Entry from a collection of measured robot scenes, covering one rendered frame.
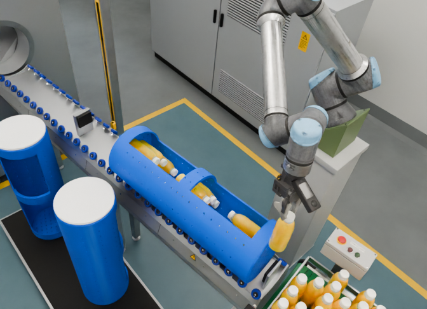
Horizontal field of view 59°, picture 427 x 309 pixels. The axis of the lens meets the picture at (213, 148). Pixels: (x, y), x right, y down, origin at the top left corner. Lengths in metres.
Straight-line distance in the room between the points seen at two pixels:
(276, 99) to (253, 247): 0.58
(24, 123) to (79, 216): 0.74
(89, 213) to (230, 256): 0.69
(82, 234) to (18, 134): 0.72
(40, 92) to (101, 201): 1.10
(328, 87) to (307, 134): 0.89
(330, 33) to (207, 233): 0.98
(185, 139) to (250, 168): 0.69
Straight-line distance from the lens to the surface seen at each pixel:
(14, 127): 2.34
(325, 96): 2.02
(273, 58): 1.47
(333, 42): 1.76
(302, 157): 1.18
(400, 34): 4.04
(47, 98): 2.67
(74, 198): 1.90
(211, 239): 1.60
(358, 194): 3.56
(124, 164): 1.83
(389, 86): 4.24
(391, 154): 4.09
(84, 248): 1.98
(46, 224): 2.94
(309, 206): 1.25
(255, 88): 3.48
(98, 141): 2.30
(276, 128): 1.31
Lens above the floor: 2.51
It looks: 45 degrees down
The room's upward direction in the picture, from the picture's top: 7 degrees clockwise
